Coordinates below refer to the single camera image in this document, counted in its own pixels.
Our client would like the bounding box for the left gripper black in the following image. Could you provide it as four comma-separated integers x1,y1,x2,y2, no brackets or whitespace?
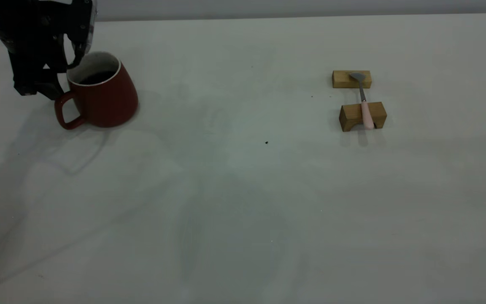
8,0,88,101

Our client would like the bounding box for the red ceramic cup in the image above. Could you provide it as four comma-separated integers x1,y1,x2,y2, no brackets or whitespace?
54,52,139,130

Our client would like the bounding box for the pink handled metal spoon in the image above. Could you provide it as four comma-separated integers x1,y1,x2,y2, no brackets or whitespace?
350,73,375,130

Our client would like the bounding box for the rectangular wooden block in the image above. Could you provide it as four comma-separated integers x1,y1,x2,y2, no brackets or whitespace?
332,71,372,89

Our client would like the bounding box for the arched wooden block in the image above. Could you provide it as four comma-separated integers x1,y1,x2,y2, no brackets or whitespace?
339,102,387,132

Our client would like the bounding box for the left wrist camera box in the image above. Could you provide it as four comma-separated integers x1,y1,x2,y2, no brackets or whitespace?
68,0,97,54

